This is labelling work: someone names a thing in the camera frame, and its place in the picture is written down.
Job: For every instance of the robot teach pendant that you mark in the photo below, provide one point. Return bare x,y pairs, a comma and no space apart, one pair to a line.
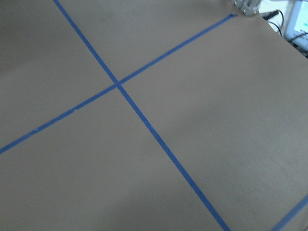
296,31

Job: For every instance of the aluminium profile post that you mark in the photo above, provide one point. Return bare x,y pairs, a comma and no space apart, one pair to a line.
247,7

